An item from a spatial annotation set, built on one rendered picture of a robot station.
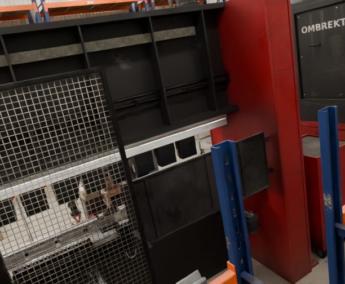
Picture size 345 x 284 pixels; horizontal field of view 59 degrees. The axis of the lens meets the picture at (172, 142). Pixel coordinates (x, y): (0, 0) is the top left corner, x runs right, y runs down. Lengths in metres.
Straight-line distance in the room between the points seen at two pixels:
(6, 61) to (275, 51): 1.67
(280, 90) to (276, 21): 0.46
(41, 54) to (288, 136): 1.74
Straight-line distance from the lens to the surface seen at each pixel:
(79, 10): 9.13
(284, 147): 2.38
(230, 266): 0.89
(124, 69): 2.16
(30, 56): 1.95
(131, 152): 2.27
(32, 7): 7.92
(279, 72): 2.28
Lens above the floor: 1.97
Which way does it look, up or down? 15 degrees down
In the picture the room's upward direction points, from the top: 11 degrees counter-clockwise
